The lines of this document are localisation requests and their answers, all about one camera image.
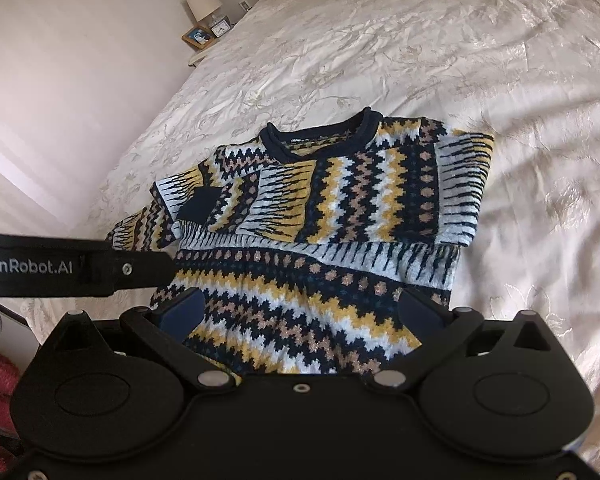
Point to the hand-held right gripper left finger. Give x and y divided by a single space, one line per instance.
182 310

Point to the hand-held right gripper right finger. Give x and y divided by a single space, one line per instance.
419 306

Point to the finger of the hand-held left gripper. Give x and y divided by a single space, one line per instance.
145 267

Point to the patterned knit sweater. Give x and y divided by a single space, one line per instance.
325 240

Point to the white nightstand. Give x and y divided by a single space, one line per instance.
202 56

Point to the small alarm clock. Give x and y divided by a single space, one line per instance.
221 26

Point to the cream embroidered bedspread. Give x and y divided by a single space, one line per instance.
380 50

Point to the white table lamp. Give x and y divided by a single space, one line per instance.
203 2

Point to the wooden photo frame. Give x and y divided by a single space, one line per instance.
198 36

